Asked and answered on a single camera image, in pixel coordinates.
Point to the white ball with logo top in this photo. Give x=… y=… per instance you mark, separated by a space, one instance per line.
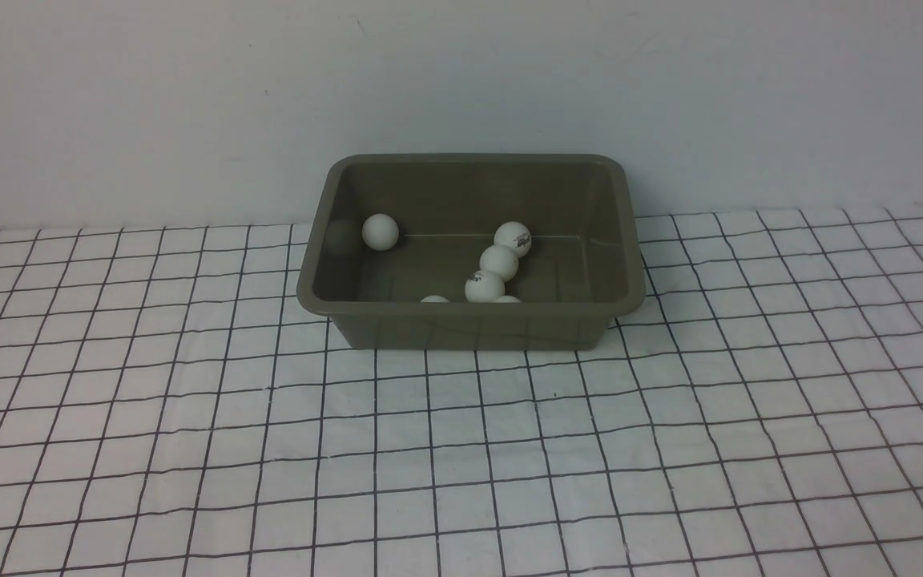
x=515 y=236

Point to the olive green plastic bin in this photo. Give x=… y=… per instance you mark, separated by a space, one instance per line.
x=583 y=270

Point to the white black grid tablecloth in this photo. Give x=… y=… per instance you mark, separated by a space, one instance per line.
x=168 y=408

